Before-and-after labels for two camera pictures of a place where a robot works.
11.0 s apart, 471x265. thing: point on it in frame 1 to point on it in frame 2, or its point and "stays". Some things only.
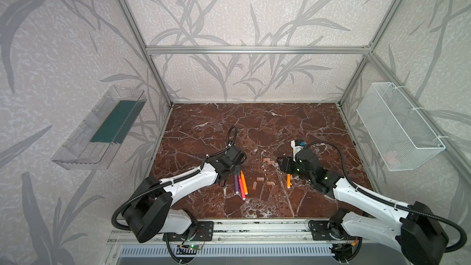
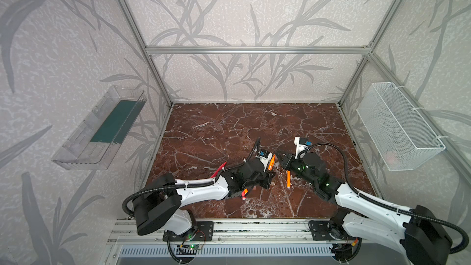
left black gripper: x=233 y=167 to x=266 y=169
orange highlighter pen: x=289 y=180 stays
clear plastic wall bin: x=93 y=145 stays
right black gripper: x=287 y=165 stays
